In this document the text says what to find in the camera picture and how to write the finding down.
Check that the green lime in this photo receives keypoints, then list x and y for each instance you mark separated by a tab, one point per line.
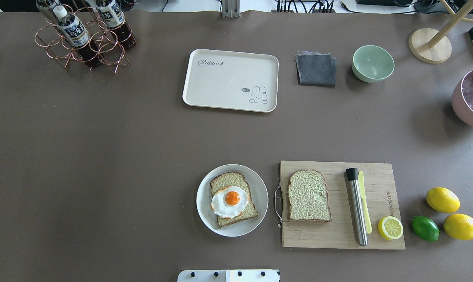
425	228

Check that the tea bottle right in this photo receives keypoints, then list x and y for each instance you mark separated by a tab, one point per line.
112	15

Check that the tea bottle front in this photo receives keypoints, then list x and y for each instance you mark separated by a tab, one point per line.
77	35

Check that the fried egg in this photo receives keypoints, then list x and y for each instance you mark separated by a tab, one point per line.
229	202

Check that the cream rabbit tray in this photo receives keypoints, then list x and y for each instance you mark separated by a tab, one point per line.
231	80

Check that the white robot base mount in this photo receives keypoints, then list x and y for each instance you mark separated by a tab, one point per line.
230	275

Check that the yellow lemon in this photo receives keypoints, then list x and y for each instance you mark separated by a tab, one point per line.
443	200
459	226

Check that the pink ice bowl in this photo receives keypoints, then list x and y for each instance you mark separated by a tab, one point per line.
462	99

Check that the wooden mug tree stand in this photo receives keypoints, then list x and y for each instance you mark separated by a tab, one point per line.
432	46

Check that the yellow lemon lower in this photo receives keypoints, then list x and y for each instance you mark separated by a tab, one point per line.
459	226

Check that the bamboo cutting board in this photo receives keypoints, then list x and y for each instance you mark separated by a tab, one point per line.
340	233

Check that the yellow lemon upper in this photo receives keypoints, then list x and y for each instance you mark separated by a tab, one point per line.
443	200

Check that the yellow plastic knife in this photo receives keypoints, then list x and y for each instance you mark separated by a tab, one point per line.
367	220

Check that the green bowl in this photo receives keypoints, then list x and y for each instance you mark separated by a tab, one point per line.
372	64

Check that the purple cloth under grey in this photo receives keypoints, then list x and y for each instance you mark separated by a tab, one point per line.
309	53

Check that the half lemon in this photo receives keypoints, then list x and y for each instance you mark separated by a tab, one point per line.
390	228

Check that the white round plate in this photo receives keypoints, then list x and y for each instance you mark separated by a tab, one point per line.
258	193

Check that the tea bottle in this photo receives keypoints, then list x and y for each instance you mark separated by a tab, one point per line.
46	8
112	15
77	35

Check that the copper wire bottle rack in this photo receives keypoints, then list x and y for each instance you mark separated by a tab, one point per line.
57	47

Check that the aluminium frame post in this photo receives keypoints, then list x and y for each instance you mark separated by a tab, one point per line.
230	8

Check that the bread slice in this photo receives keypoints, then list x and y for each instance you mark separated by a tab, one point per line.
308	197
233	179

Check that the grey folded cloth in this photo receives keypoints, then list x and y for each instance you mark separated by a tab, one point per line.
317	70

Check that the tea bottle left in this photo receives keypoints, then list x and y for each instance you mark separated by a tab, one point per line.
46	8

